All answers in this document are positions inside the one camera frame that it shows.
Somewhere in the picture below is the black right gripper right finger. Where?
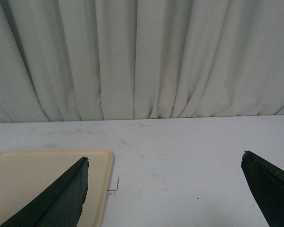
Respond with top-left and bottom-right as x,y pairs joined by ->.
241,151 -> 284,227

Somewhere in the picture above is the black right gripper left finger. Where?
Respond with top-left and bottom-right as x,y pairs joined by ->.
1,157 -> 89,227

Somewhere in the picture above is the beige rectangular plastic plate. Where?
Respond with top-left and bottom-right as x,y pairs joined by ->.
0,148 -> 114,227

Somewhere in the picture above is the white fabric curtain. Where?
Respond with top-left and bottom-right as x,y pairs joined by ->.
0,0 -> 284,123

